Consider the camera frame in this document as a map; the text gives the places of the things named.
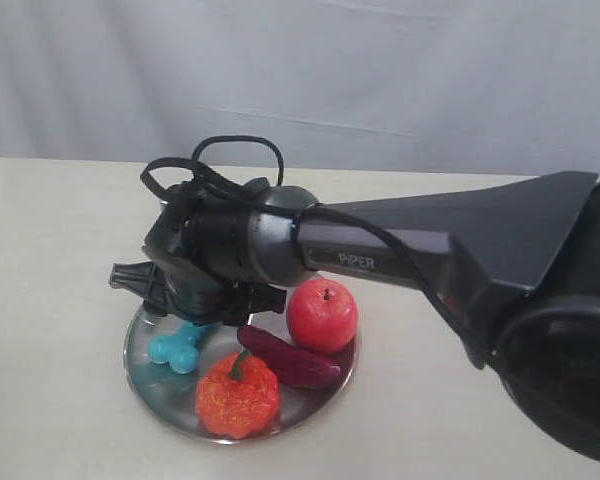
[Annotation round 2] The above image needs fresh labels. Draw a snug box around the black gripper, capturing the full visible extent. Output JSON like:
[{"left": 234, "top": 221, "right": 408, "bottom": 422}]
[{"left": 109, "top": 180, "right": 286, "bottom": 326}]

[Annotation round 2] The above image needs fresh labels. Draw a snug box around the turquoise toy bone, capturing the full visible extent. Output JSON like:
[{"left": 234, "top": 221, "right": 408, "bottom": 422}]
[{"left": 147, "top": 322, "right": 215, "bottom": 375}]

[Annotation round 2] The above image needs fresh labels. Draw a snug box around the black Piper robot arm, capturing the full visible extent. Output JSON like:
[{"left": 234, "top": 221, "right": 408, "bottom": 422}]
[{"left": 110, "top": 172, "right": 600, "bottom": 462}]

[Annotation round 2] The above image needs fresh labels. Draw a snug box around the round stainless steel plate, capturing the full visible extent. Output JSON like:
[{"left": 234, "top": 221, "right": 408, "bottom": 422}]
[{"left": 123, "top": 288, "right": 357, "bottom": 444}]

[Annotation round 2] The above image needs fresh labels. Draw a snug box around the orange toy pumpkin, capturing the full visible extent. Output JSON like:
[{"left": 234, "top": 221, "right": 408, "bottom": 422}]
[{"left": 195, "top": 350, "right": 280, "bottom": 440}]

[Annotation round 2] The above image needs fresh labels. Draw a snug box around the purple toy sweet potato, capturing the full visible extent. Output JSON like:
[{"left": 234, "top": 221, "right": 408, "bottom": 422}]
[{"left": 237, "top": 325, "right": 341, "bottom": 390}]

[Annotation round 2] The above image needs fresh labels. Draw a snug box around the red apple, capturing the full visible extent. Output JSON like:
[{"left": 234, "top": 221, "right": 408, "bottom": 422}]
[{"left": 286, "top": 278, "right": 358, "bottom": 355}]

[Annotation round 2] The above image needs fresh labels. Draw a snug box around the white backdrop cloth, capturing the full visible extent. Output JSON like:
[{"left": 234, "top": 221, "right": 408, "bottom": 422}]
[{"left": 0, "top": 1, "right": 600, "bottom": 175}]

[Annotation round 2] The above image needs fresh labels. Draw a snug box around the black cable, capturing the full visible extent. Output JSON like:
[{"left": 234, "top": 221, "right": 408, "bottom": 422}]
[{"left": 139, "top": 134, "right": 486, "bottom": 357}]

